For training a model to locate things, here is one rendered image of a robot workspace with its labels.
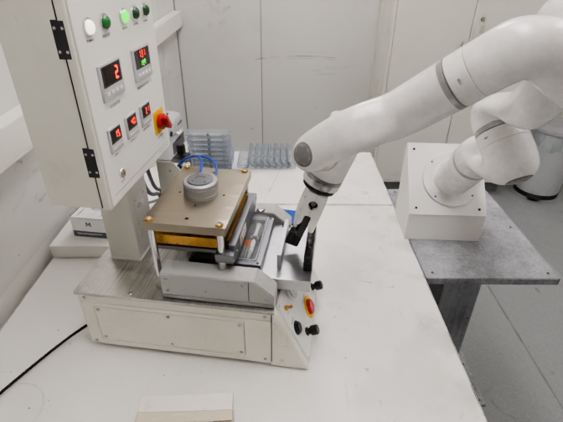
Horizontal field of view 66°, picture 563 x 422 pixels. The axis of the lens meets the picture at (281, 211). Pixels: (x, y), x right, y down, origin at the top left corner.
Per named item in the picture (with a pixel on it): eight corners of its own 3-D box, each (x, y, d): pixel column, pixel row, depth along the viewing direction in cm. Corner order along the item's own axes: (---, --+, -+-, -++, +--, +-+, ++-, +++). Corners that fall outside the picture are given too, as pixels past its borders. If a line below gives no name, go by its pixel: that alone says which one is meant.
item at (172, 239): (155, 248, 97) (148, 212, 92) (186, 199, 115) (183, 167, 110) (229, 254, 95) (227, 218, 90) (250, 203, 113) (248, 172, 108)
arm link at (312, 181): (343, 190, 89) (337, 202, 91) (343, 171, 96) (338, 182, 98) (305, 175, 88) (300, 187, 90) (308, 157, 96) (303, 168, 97)
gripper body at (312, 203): (336, 198, 90) (315, 239, 96) (338, 177, 98) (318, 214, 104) (303, 185, 89) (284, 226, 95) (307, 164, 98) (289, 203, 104)
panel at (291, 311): (308, 362, 103) (276, 306, 95) (317, 280, 128) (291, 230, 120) (317, 361, 102) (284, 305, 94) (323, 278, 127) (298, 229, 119)
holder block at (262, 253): (189, 267, 99) (188, 258, 97) (213, 220, 116) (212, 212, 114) (260, 274, 97) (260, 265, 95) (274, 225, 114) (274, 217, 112)
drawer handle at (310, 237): (302, 270, 98) (303, 257, 96) (308, 234, 111) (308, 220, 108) (312, 271, 98) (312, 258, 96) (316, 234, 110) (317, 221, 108)
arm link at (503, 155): (487, 136, 127) (529, 98, 104) (508, 196, 123) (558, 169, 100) (447, 146, 127) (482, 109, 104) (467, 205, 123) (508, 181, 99)
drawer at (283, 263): (183, 282, 100) (178, 255, 96) (209, 229, 119) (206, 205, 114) (309, 295, 97) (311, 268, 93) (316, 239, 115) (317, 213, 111)
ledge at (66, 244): (52, 257, 137) (49, 245, 134) (131, 150, 208) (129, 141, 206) (147, 258, 137) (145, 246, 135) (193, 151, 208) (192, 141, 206)
